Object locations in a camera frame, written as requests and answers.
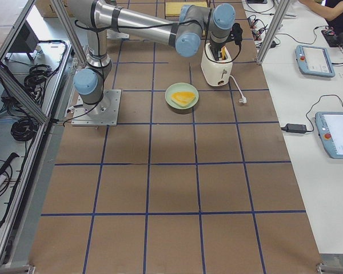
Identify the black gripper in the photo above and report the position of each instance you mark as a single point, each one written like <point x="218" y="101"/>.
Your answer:
<point x="216" y="48"/>

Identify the white toaster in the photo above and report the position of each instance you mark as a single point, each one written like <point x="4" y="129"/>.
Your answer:
<point x="216" y="73"/>

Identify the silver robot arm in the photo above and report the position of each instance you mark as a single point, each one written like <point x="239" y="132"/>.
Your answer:
<point x="143" y="69"/>

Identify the bread slice in toaster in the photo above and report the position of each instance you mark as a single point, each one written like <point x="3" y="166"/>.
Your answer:
<point x="223" y="53"/>

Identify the light green plate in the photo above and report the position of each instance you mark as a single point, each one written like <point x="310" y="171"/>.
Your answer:
<point x="180" y="87"/>

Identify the triangular bread on plate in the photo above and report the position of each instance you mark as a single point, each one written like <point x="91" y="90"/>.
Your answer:
<point x="183" y="98"/>

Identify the upper blue teach pendant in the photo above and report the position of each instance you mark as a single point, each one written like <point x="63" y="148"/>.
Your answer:
<point x="314" y="61"/>

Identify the blue teach pendant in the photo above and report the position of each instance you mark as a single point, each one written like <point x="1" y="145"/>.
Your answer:
<point x="314" y="61"/>
<point x="330" y="131"/>

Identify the black power adapter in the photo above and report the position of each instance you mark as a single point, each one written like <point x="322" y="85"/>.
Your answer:
<point x="294" y="128"/>

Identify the person in black shirt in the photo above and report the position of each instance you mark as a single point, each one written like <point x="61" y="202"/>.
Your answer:
<point x="332" y="12"/>

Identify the lower blue teach pendant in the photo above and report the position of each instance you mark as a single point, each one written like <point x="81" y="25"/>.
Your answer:
<point x="330" y="131"/>

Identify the black monitor on floor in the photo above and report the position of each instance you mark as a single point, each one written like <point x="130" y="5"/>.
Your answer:
<point x="26" y="41"/>

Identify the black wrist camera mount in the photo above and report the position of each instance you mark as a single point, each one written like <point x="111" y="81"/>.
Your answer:
<point x="237" y="34"/>

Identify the aluminium frame post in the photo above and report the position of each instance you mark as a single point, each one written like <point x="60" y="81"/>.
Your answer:
<point x="272" y="30"/>

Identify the black wire basket shelf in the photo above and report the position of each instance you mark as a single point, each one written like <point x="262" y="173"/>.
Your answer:
<point x="173" y="8"/>

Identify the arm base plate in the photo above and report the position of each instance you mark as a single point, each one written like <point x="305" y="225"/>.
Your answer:
<point x="98" y="109"/>
<point x="113" y="35"/>

